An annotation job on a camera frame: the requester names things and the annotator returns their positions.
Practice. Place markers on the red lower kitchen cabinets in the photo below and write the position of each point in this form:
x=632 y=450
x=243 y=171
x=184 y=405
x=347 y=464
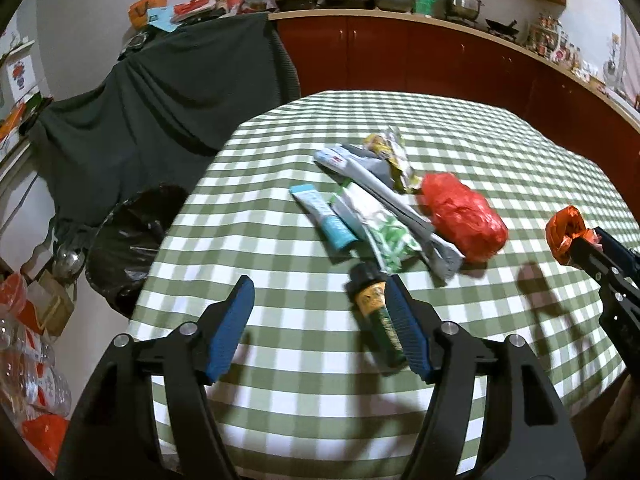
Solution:
x=365 y=52

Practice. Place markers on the yellow white tied wrapper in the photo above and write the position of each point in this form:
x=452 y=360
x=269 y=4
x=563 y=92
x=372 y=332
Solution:
x=406 y=178

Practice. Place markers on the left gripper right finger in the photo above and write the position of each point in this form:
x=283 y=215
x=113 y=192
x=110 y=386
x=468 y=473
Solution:
x=526 y=431

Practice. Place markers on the spice bottle rack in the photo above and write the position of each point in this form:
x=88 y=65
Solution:
x=547 y=38

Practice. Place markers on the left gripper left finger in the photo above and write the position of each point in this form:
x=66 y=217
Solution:
x=112 y=433

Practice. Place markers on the dark green draped cloth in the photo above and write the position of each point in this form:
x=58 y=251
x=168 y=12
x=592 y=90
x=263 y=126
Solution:
x=160 y=116

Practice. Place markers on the green checkered tablecloth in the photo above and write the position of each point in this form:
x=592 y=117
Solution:
x=306 y=397

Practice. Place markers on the dark green glass bottle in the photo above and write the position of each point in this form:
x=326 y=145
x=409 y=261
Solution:
x=366 y=289

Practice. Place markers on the orange paper bag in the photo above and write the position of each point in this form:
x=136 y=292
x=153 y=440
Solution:
x=138 y=11

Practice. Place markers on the green white snack wrapper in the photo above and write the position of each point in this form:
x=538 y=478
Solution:
x=390 y=241

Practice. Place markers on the yellow snack wrapper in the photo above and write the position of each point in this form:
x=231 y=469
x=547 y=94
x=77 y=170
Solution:
x=384 y=145

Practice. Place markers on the teal tube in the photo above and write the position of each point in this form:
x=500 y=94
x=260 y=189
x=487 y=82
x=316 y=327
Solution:
x=339 y=236

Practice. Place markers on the orange plastic bag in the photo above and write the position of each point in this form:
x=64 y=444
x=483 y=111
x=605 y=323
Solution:
x=564 y=227

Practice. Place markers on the black lined trash bin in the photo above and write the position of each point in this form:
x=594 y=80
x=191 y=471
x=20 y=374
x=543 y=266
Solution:
x=127 y=243

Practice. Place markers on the red plastic bag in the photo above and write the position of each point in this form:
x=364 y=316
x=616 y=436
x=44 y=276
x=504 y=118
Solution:
x=462 y=216

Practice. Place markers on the black wok on stove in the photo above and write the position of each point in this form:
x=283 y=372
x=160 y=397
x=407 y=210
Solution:
x=499 y=29

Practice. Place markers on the metal kettle on floor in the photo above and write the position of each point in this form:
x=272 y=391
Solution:
x=68 y=263

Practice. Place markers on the stainless steel steamer pot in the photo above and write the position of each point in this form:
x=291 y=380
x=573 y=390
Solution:
x=468 y=10

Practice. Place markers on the grey white wrapper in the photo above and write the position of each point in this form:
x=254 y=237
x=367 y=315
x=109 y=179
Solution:
x=443 y=258

